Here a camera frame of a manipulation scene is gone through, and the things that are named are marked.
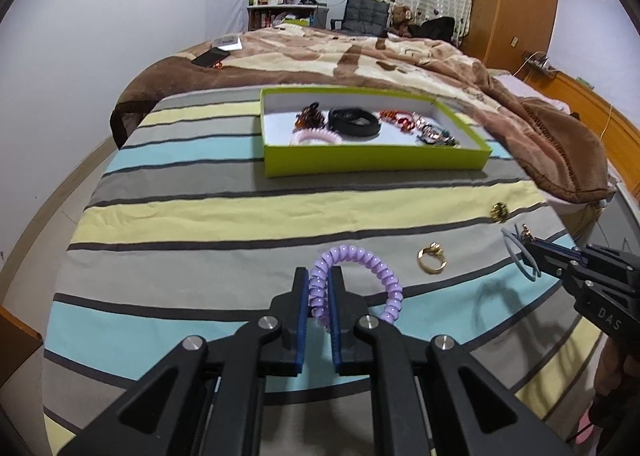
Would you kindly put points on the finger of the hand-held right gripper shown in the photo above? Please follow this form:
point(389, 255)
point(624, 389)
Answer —
point(557, 251)
point(557, 267)

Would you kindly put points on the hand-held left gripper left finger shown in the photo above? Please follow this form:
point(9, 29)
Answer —
point(300, 316)

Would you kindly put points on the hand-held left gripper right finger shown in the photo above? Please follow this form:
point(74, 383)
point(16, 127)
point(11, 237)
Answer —
point(336, 321)

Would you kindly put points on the lime green shallow box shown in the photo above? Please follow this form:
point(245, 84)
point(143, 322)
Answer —
point(375, 160)

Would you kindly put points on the rhinestone hair clip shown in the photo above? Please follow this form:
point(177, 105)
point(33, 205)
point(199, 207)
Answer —
point(435, 134)

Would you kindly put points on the black fitness band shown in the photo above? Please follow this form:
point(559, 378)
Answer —
point(352, 125)

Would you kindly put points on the person's right hand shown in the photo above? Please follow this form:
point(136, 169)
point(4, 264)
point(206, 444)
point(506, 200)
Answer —
point(612, 368)

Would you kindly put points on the grey bedside cabinet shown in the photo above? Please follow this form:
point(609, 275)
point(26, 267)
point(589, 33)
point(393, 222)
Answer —
point(617, 221)

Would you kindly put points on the gold brooch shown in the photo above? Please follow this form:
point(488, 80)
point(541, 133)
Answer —
point(499, 212)

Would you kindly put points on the wooden headboard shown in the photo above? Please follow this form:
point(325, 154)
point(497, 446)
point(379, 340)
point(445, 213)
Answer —
point(600, 95)

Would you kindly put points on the power strip with chargers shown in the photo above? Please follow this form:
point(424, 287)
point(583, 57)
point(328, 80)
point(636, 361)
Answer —
point(541, 63)

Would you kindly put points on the wooden wardrobe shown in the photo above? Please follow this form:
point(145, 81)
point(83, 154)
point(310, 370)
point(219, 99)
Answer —
point(515, 0)

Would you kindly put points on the black cloth bundle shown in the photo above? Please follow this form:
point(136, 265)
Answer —
point(435, 28)

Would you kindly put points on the brown patterned blanket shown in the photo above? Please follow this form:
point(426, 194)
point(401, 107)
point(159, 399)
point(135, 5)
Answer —
point(375, 55)

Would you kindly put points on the black smartphone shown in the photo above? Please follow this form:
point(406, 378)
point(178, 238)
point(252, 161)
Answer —
point(211, 58)

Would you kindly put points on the brown teddy bear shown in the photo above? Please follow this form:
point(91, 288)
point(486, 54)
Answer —
point(401, 18)

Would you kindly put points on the small white box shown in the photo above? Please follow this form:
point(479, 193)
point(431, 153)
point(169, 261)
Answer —
point(227, 42)

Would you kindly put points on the wooden furniture corner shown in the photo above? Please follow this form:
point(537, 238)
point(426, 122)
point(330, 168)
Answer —
point(15, 341)

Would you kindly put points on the small green box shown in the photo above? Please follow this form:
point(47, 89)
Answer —
point(295, 22)

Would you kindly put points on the white desk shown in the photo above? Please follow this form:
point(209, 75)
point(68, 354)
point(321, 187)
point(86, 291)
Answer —
point(285, 13)

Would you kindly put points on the black office chair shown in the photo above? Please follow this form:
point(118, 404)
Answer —
point(362, 13)

